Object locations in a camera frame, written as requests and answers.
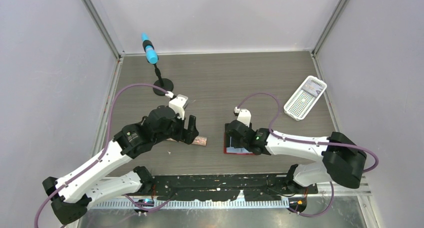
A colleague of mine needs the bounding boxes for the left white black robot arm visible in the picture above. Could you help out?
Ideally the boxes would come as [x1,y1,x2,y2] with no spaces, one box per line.
[42,106,199,225]

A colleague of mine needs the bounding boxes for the white perforated plastic basket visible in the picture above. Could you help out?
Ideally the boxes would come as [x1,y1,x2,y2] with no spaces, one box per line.
[283,75,327,121]

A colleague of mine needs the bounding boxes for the blue microphone on black stand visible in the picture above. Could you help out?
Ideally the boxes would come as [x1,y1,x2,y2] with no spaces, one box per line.
[141,33,174,96]

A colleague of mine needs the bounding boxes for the silver VIP card in basket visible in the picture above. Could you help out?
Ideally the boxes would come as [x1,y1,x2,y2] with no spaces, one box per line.
[302,79,324,97]

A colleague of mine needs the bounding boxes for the aluminium frame rail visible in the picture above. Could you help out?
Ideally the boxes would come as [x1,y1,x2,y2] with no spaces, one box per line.
[72,173,373,199]

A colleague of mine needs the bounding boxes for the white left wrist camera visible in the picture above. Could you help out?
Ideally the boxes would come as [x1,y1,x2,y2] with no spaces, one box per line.
[165,91,189,120]

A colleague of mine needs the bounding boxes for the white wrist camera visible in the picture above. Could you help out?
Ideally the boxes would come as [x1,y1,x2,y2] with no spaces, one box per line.
[233,107,252,127]
[165,91,189,120]

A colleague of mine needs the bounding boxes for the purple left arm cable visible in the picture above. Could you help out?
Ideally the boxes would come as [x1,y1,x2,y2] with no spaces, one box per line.
[33,83,175,228]

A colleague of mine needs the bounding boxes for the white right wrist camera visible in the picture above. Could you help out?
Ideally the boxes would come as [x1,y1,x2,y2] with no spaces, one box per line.
[233,107,252,127]

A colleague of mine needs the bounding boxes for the red leather card holder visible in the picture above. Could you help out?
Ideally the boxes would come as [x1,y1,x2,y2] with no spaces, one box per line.
[223,133,254,155]

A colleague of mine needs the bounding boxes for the glittery sequin tube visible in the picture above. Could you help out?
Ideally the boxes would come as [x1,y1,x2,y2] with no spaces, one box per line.
[167,136,207,147]

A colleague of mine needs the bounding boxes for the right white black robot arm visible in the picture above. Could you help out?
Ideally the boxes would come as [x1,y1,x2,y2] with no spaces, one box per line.
[224,120,367,193]

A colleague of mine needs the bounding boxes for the white slotted cable duct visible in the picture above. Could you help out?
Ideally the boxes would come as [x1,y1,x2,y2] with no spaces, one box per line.
[94,197,289,210]

